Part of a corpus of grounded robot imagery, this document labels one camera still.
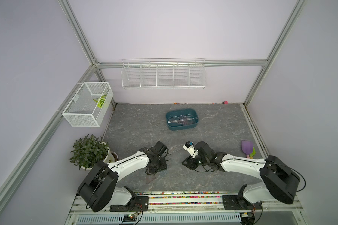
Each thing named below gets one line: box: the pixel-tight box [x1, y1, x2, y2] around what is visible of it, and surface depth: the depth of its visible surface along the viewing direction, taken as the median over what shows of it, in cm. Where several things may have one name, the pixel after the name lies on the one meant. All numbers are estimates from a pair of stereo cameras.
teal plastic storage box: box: [166, 108, 200, 131], surface depth 111 cm
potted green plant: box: [69, 134, 119, 171], surface depth 75 cm
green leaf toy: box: [92, 94, 107, 109], surface depth 82 cm
